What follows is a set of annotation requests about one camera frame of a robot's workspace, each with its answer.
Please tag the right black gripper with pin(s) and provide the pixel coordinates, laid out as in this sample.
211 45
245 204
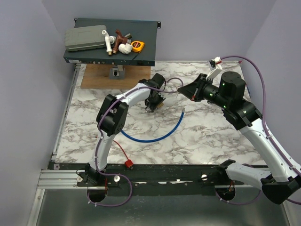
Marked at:
193 90

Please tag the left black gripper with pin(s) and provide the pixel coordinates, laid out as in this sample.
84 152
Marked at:
151 107

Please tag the brass padlock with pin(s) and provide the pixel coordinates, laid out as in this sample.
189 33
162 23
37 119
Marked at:
160 105

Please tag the blue cable lock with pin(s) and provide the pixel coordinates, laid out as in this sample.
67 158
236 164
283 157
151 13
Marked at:
159 138

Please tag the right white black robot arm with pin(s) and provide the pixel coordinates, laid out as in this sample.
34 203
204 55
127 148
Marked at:
283 177

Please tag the white pipe elbow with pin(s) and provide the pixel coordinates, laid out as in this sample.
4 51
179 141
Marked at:
125 48

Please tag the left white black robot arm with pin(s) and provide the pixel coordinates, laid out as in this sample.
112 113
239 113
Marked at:
112 117

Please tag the yellow tape measure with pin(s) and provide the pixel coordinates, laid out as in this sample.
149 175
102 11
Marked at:
137 46

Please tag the wooden board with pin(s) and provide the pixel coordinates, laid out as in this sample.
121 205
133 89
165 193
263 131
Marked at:
97 77

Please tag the small black object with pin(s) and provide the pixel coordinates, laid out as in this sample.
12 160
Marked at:
128 36

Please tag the dark rack server unit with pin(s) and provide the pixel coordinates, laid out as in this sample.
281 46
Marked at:
144 31

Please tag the brown tap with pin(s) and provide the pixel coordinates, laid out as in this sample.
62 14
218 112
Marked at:
120 39

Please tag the white pipe faucet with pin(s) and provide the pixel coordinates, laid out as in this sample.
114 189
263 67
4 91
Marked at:
109 41

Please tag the grey plastic case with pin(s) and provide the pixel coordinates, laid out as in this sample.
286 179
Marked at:
84 38

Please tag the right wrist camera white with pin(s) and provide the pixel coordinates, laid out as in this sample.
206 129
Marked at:
215 68

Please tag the grey metal bracket stand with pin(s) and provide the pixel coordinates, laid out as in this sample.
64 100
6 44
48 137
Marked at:
117 72

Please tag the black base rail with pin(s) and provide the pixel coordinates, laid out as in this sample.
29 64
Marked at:
152 180

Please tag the aluminium extrusion rail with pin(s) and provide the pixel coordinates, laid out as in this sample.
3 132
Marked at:
57 179

